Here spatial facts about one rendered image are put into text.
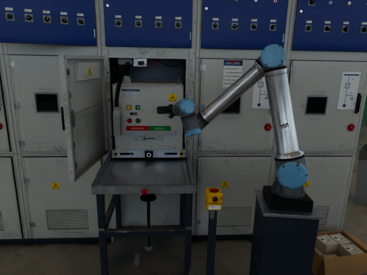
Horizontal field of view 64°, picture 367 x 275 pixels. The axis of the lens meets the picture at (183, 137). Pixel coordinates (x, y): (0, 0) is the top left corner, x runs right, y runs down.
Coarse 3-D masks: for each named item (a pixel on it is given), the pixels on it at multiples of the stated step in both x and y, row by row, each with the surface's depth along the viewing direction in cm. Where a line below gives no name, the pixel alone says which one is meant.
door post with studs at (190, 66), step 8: (192, 8) 212; (192, 16) 213; (192, 24) 215; (192, 32) 216; (192, 40) 218; (192, 48) 219; (192, 56) 221; (192, 64) 222; (192, 72) 224; (192, 80) 225; (192, 88) 227; (192, 96) 228; (192, 136) 237; (192, 144) 239; (192, 152) 240
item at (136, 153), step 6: (114, 150) 212; (120, 150) 212; (126, 150) 212; (132, 150) 212; (138, 150) 213; (144, 150) 213; (150, 150) 213; (156, 150) 214; (162, 150) 214; (168, 150) 214; (174, 150) 215; (114, 156) 213; (120, 156) 213; (126, 156) 213; (132, 156) 214; (138, 156) 214; (144, 156) 214; (156, 156) 215; (162, 156) 215; (168, 156) 216; (174, 156) 216
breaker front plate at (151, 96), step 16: (144, 96) 204; (160, 96) 205; (176, 96) 206; (128, 112) 206; (144, 112) 207; (176, 128) 212; (128, 144) 212; (144, 144) 213; (160, 144) 214; (176, 144) 215
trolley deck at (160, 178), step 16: (128, 160) 213; (144, 160) 214; (160, 160) 215; (176, 160) 215; (112, 176) 184; (128, 176) 185; (144, 176) 185; (160, 176) 186; (176, 176) 186; (192, 176) 187; (96, 192) 172; (112, 192) 172; (128, 192) 173; (160, 192) 174; (176, 192) 175; (192, 192) 175
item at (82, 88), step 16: (64, 64) 159; (80, 64) 178; (96, 64) 202; (64, 80) 161; (80, 80) 179; (96, 80) 211; (64, 96) 163; (80, 96) 186; (96, 96) 212; (64, 112) 165; (80, 112) 183; (96, 112) 213; (64, 128) 172; (80, 128) 188; (96, 128) 214; (80, 144) 189; (96, 144) 216; (80, 160) 190; (96, 160) 210; (80, 176) 184
